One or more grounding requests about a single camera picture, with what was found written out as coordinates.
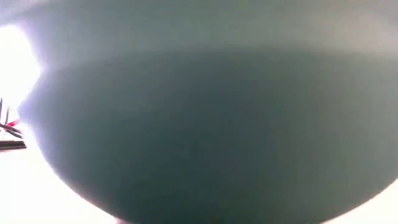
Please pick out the teal large bowl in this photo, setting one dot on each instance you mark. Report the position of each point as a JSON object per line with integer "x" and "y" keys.
{"x": 202, "y": 124}

